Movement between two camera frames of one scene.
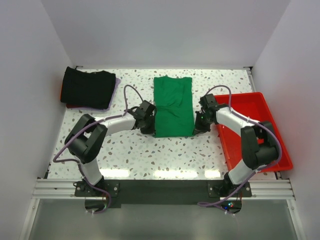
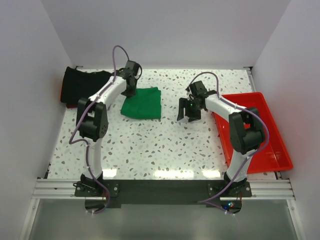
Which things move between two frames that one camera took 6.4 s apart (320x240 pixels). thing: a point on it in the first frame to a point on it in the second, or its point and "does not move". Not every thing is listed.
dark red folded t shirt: (71, 105) does not move
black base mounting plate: (132, 193) does not move
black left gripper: (151, 130) to (129, 94)
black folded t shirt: (96, 89) does not move
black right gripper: (199, 128) to (184, 103)
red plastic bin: (253, 105) does not move
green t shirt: (174, 115) to (145, 104)
